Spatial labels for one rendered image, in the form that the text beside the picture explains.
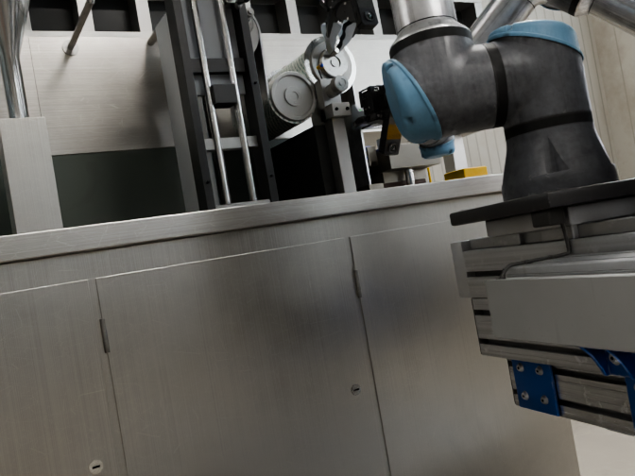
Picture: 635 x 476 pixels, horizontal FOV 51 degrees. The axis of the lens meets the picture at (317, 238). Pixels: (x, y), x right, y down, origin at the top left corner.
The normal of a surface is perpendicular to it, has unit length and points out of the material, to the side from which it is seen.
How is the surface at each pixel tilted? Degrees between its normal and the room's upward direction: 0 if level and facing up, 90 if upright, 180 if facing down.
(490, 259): 90
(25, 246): 90
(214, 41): 90
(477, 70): 79
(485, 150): 90
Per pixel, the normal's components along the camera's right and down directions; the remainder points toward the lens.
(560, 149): -0.26, -0.29
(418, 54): -0.55, 0.00
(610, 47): -0.93, 0.15
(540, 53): -0.18, -0.05
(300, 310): 0.47, -0.10
